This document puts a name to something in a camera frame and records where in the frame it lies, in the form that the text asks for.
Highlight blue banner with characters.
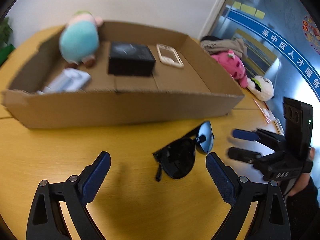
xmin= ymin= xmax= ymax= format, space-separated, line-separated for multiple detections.
xmin=227 ymin=9 xmax=319 ymax=100

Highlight black product box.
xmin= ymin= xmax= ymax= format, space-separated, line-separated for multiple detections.
xmin=108 ymin=42 xmax=156 ymax=77

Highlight white folding phone stand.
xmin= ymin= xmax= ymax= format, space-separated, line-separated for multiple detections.
xmin=37 ymin=68 xmax=91 ymax=94

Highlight potted green plant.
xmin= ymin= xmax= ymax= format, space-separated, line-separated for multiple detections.
xmin=0 ymin=17 xmax=12 ymax=48

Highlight cardboard tray box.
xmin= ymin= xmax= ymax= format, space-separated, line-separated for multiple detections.
xmin=1 ymin=21 xmax=244 ymax=128

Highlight blue pink plush doll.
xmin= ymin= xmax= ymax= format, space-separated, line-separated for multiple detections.
xmin=59 ymin=11 xmax=104 ymax=69

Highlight pink plush toy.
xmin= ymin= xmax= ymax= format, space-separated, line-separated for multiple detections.
xmin=212 ymin=50 xmax=248 ymax=88

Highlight green cloth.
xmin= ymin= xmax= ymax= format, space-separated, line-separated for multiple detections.
xmin=0 ymin=44 xmax=15 ymax=66

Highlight person's right hand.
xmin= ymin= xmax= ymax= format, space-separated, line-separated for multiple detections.
xmin=288 ymin=147 xmax=315 ymax=197

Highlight beige folded cloth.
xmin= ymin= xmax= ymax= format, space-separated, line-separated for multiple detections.
xmin=200 ymin=36 xmax=247 ymax=59

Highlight pink pen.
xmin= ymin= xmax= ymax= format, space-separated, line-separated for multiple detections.
xmin=253 ymin=99 xmax=271 ymax=124

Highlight black sunglasses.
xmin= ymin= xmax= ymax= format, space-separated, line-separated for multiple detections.
xmin=153 ymin=120 xmax=215 ymax=181

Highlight black camera box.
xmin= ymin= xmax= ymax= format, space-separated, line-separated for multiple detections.
xmin=283 ymin=97 xmax=313 ymax=166

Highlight panda plush toy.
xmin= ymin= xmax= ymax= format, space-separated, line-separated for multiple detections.
xmin=247 ymin=75 xmax=274 ymax=102

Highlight beige clear phone case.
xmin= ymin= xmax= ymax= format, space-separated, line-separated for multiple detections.
xmin=156 ymin=44 xmax=184 ymax=68

